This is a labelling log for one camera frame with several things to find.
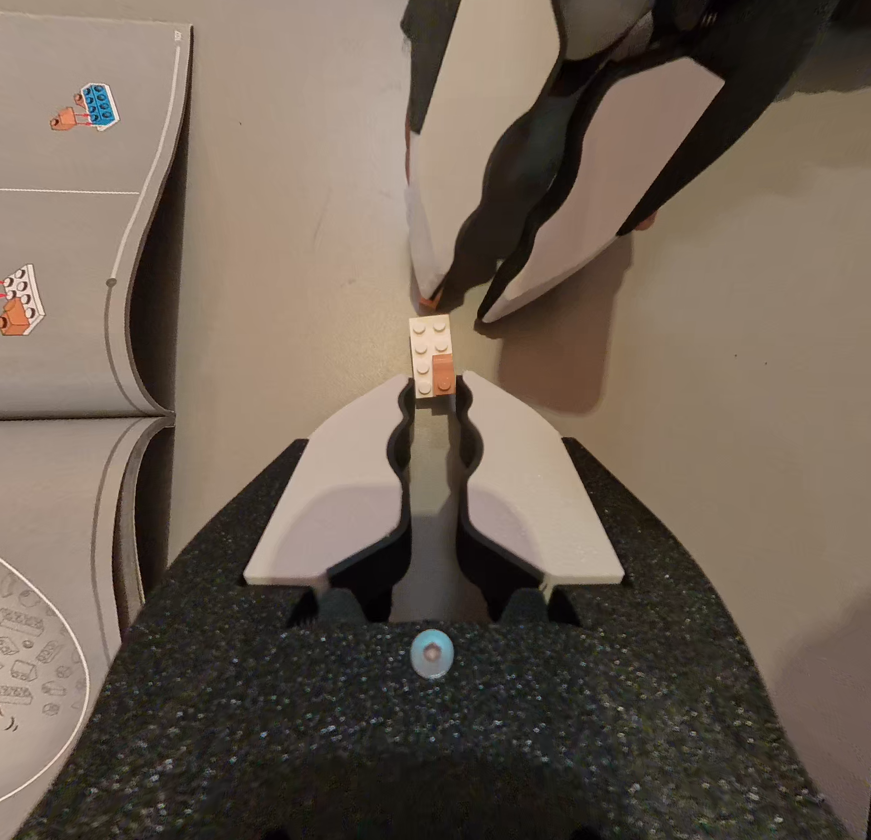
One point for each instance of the person's right hand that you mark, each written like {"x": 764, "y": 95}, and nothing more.
{"x": 646, "y": 223}

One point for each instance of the small white brick plate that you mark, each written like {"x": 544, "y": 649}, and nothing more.
{"x": 429, "y": 340}

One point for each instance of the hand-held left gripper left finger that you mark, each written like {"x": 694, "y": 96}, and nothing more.
{"x": 326, "y": 513}

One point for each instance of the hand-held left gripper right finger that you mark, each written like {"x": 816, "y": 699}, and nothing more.
{"x": 544, "y": 513}

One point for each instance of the grey desk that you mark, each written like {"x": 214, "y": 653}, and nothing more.
{"x": 306, "y": 173}

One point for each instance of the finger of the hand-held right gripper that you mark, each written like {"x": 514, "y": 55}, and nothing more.
{"x": 463, "y": 139}
{"x": 626, "y": 159}

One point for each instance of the grey instruction booklet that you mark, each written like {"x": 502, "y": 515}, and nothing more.
{"x": 81, "y": 241}

